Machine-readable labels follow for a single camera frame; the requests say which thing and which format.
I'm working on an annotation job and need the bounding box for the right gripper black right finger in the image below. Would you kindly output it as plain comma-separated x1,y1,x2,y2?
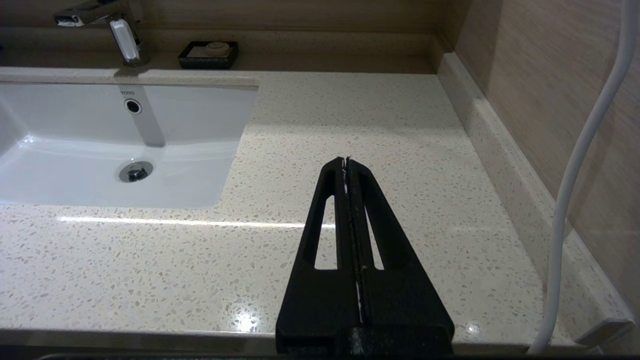
346,157,456,353

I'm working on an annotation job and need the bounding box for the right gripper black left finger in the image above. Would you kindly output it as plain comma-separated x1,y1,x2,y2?
275,157,362,355

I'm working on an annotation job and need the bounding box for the chrome sink drain stopper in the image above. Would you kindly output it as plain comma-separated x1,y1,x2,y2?
118,160,154,183

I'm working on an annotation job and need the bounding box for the black square soap dish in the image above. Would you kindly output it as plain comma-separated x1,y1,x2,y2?
177,40,239,70

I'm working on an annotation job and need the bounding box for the white ceramic sink basin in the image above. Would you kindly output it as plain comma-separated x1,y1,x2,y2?
0,80,259,210

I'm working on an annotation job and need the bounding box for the chrome sink faucet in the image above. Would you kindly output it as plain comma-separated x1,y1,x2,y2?
52,0,151,67

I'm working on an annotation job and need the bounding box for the white cable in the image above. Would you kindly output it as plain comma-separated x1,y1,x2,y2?
527,0,640,355

